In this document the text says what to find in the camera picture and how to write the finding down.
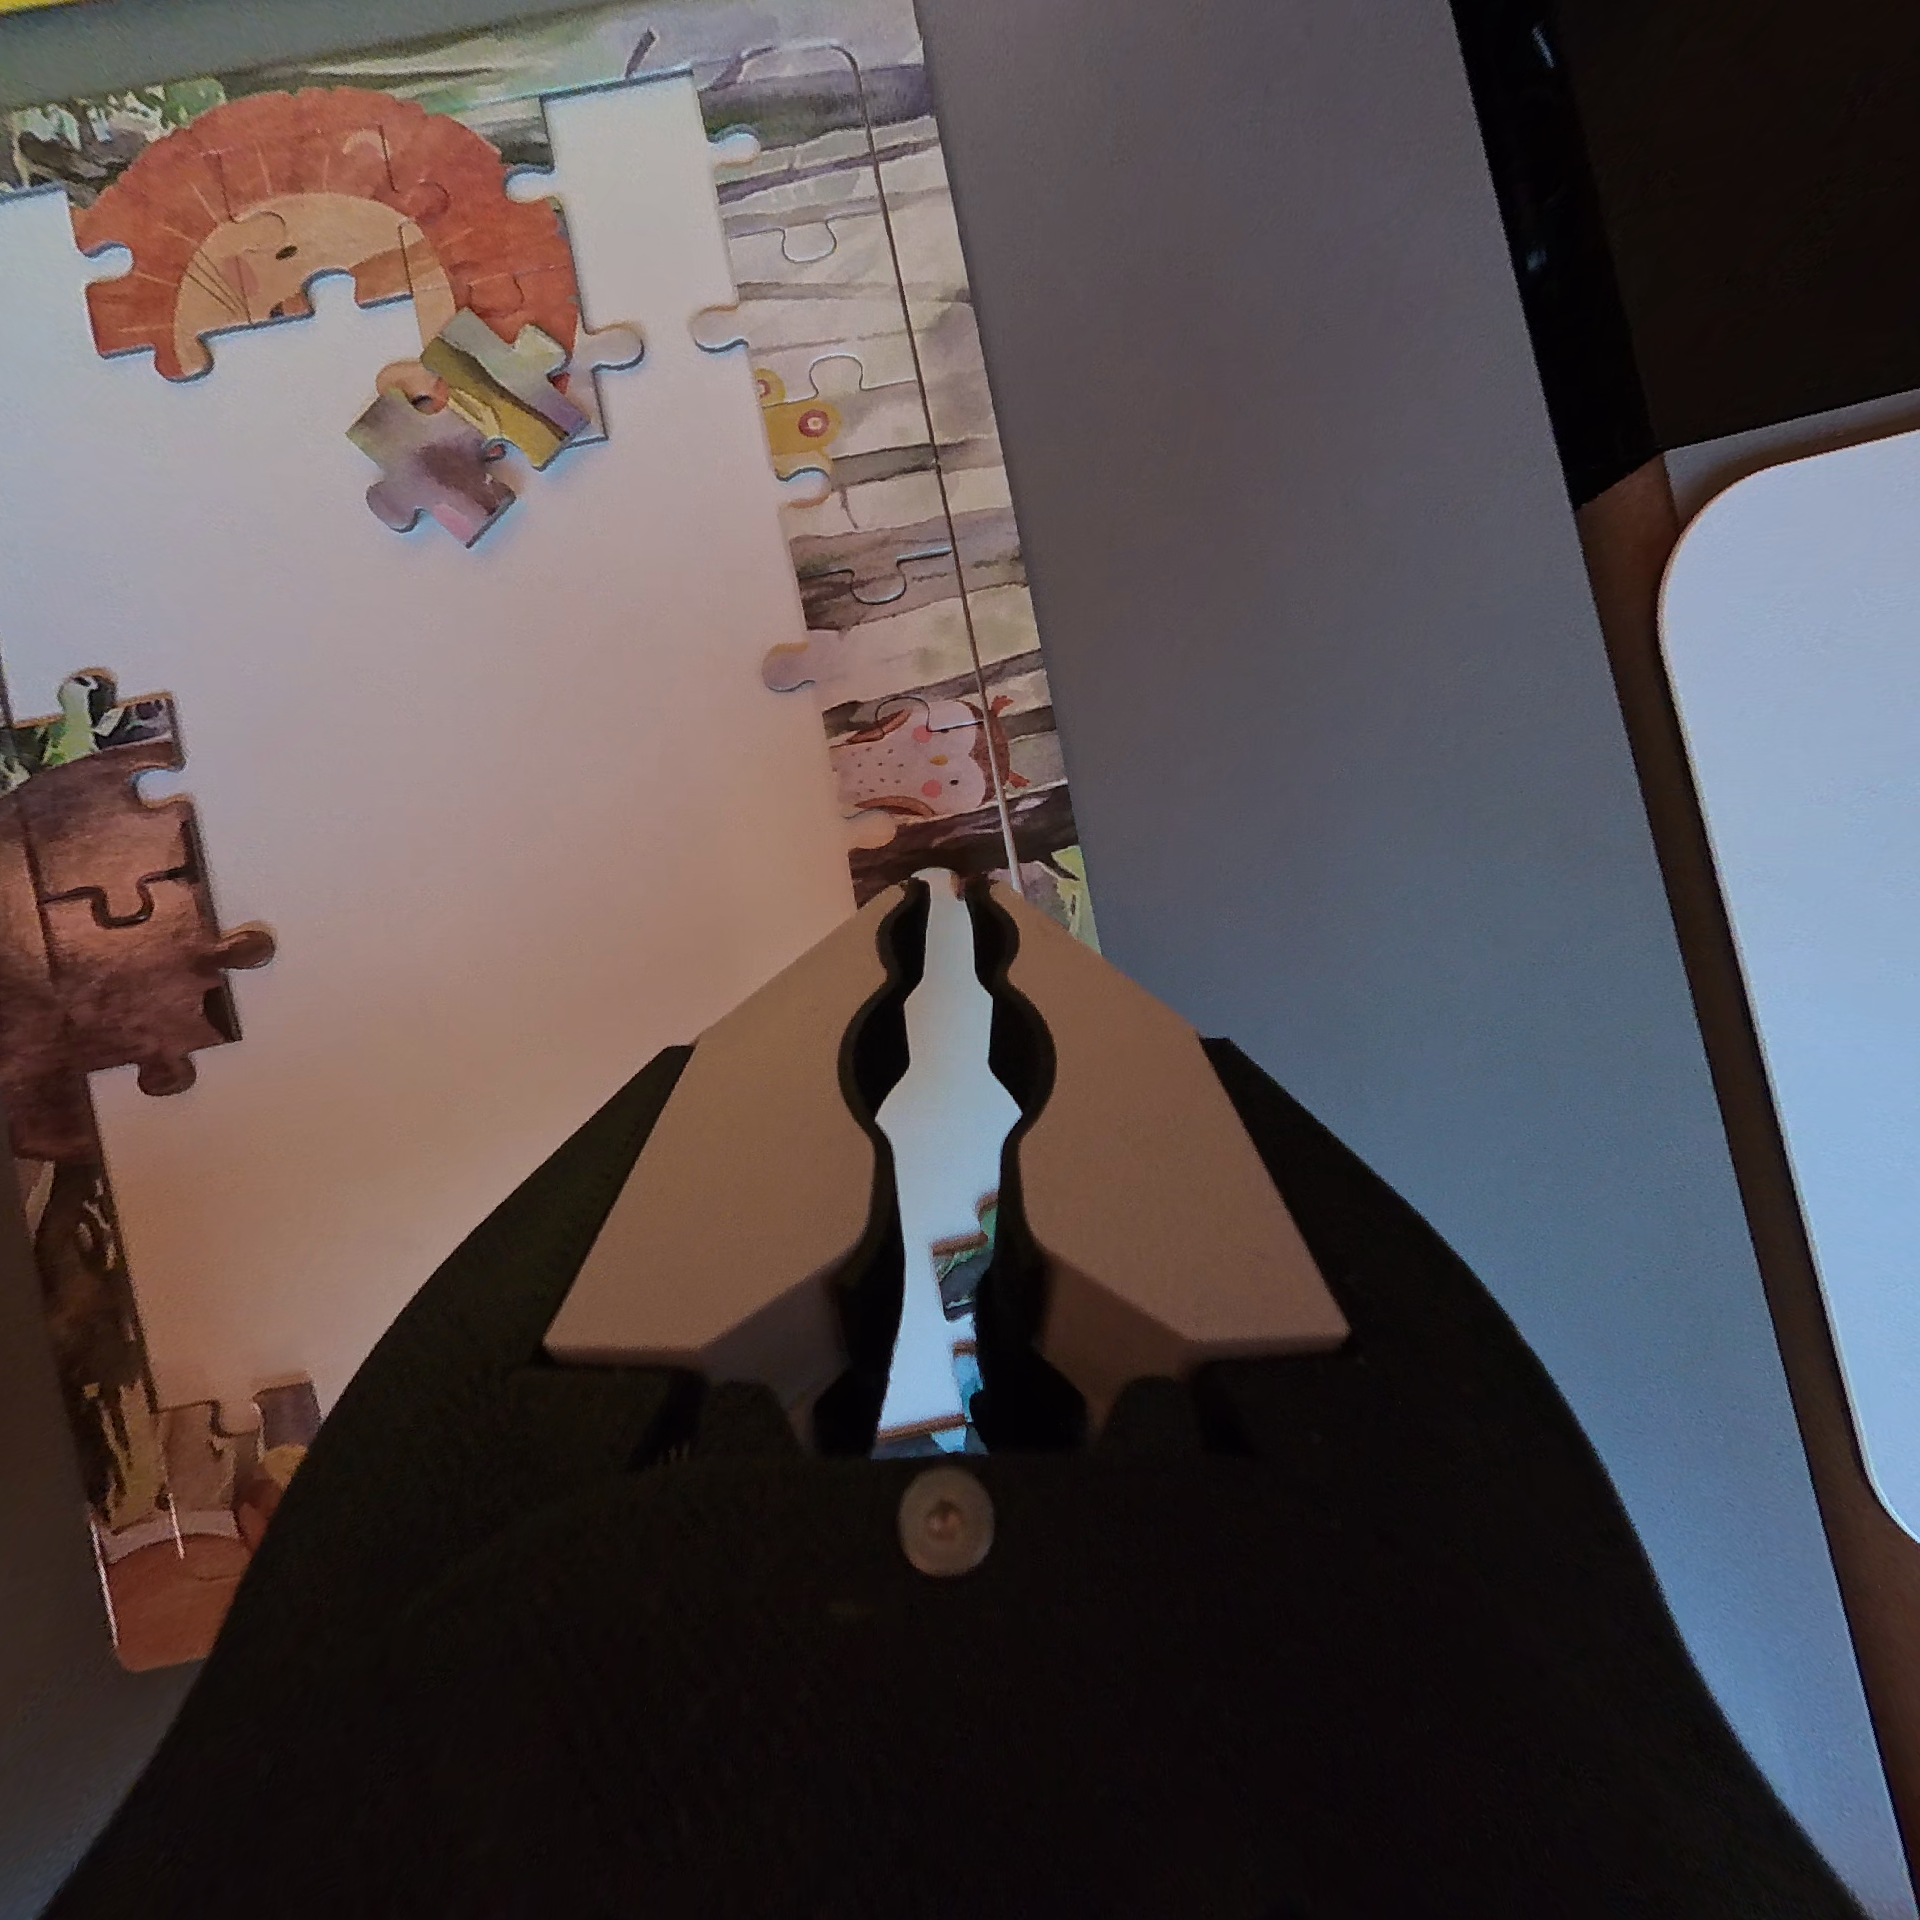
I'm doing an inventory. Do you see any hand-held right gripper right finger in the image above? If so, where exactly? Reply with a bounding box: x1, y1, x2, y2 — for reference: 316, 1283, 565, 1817
964, 881, 1352, 1401

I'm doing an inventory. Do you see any teal grey puzzle piece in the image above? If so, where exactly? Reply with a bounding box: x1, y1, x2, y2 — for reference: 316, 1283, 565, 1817
929, 1192, 1000, 1450

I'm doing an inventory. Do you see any grey desk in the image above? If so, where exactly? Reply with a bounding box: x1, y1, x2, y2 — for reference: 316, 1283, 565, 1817
0, 0, 1920, 1920

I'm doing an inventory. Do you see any green white puzzle piece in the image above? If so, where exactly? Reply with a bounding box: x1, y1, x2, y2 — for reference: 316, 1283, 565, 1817
45, 672, 177, 769

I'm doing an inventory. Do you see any puzzle frame tray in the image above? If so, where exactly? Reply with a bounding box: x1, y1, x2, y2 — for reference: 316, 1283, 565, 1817
0, 0, 1103, 1673

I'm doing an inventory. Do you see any red puzzle piece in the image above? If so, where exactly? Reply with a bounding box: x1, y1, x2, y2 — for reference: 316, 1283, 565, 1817
75, 142, 249, 377
382, 134, 582, 347
195, 90, 413, 324
404, 269, 647, 453

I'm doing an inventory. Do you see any white stand base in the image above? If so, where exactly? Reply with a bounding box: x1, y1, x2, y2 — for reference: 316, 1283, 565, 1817
1657, 394, 1920, 1548

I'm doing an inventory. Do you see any grey yellow flower puzzle piece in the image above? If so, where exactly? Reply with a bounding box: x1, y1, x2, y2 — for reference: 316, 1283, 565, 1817
749, 360, 961, 520

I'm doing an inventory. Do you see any pale spotted puzzle piece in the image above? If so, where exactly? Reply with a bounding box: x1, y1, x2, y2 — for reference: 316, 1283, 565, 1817
824, 690, 1081, 910

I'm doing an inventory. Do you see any purple yellow green puzzle piece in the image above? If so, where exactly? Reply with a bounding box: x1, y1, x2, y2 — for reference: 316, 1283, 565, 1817
345, 307, 592, 549

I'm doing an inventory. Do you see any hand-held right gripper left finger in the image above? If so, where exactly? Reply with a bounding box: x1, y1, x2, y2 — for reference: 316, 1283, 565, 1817
544, 883, 928, 1451

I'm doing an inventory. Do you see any yellow brown puzzle piece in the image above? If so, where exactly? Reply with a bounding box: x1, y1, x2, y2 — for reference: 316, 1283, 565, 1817
150, 1380, 324, 1561

